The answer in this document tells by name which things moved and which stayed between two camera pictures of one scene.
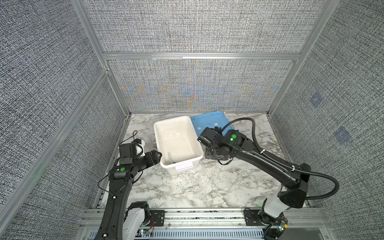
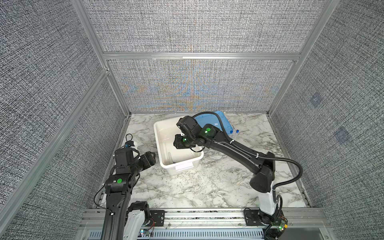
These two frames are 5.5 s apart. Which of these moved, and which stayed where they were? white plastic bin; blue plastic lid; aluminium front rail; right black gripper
Moved: right black gripper
Stayed: white plastic bin; aluminium front rail; blue plastic lid
